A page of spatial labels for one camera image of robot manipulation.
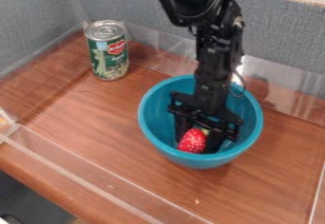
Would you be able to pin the clear acrylic barrier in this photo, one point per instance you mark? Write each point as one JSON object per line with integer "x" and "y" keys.
{"x": 103, "y": 155}

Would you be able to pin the blue plastic bowl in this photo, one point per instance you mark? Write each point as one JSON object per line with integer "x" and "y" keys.
{"x": 157, "y": 125}

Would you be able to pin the green vegetable can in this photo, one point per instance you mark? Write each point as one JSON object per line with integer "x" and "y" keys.
{"x": 108, "y": 49}

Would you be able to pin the red toy strawberry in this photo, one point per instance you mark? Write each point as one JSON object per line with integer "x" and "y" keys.
{"x": 193, "y": 142}

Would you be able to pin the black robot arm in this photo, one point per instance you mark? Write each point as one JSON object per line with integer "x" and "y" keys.
{"x": 214, "y": 22}

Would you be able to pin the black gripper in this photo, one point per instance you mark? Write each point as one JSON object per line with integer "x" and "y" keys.
{"x": 221, "y": 122}

